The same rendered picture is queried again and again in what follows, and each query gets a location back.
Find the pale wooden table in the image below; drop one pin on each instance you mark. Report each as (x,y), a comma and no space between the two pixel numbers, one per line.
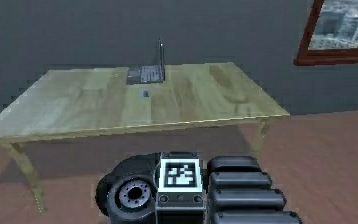
(87,100)

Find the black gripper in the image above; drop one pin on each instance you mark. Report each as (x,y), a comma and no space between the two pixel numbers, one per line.
(130,195)

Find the grey open laptop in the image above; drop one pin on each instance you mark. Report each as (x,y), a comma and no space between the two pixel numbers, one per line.
(147,73)

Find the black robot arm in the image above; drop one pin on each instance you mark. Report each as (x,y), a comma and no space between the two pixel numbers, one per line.
(243,196)

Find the brown framed wall picture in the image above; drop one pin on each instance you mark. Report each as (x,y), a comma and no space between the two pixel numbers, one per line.
(337,30)

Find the small blue grey object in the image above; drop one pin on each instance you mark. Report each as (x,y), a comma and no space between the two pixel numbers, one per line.
(144,94)

